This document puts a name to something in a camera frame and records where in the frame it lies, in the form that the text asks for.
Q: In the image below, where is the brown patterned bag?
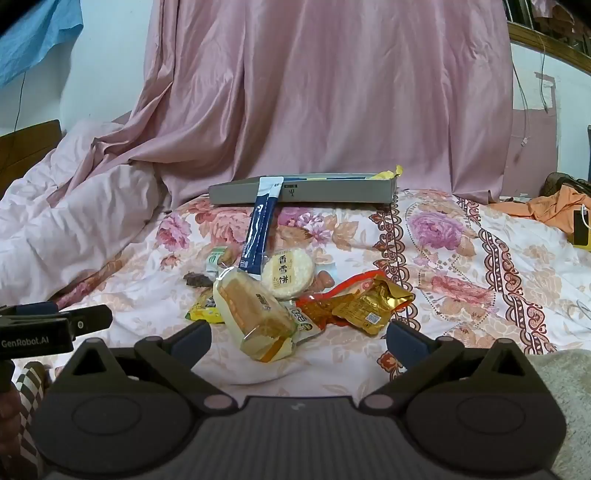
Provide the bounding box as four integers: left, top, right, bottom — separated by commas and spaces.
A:
545, 172, 591, 195

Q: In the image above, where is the grey tray box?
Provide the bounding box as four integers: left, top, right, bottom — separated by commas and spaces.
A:
208, 165, 403, 207

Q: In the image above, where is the gold foil snack packet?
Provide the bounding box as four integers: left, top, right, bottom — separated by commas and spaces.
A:
331, 280, 415, 337

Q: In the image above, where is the blue cloth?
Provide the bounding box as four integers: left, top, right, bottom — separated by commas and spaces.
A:
0, 0, 85, 88

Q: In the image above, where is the white packet with blue print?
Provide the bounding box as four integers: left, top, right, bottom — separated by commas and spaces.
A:
281, 300, 327, 347

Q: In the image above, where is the round rice cracker packet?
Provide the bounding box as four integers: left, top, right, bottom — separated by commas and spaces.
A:
261, 249, 317, 300

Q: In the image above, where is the red clear snack packet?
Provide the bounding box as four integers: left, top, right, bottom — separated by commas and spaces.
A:
295, 272, 391, 331

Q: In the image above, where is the pale pink quilt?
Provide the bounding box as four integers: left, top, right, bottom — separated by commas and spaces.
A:
0, 120, 172, 309

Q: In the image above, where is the wooden frame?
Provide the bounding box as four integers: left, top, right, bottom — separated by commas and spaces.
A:
505, 21, 591, 77

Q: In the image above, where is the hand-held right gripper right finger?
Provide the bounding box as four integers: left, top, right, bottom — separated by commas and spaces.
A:
358, 322, 536, 414

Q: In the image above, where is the wooden headboard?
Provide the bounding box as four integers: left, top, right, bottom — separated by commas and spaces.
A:
0, 119, 64, 197

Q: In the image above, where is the yellow snack packet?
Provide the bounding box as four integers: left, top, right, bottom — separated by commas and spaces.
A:
185, 293, 225, 324

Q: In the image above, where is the person's checkered clothing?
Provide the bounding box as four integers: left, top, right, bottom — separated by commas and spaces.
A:
14, 361, 51, 444

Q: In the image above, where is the green label cookie packet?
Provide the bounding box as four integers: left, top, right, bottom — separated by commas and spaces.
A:
205, 246, 237, 280

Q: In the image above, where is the beige fleece blanket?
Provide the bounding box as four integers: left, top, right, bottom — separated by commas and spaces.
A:
526, 348, 591, 480

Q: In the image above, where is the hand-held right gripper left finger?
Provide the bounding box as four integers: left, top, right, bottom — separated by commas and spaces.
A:
60, 320, 238, 414

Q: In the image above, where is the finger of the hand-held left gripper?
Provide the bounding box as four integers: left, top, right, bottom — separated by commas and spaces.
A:
65, 304, 113, 335
0, 301, 58, 319

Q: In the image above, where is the pink satin curtain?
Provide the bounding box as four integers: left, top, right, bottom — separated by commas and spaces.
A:
46, 0, 515, 210

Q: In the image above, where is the black wall cable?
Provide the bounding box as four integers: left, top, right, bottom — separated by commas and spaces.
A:
11, 69, 29, 136

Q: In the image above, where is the grey wall cable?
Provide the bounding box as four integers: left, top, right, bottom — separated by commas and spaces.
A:
513, 28, 557, 114

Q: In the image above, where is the cream bread packet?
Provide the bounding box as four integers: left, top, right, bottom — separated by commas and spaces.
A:
212, 267, 299, 363

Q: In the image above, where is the blue stick packet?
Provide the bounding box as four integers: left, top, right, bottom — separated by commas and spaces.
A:
240, 176, 285, 277

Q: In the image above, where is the orange clothing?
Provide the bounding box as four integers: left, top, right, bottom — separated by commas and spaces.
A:
488, 182, 591, 232

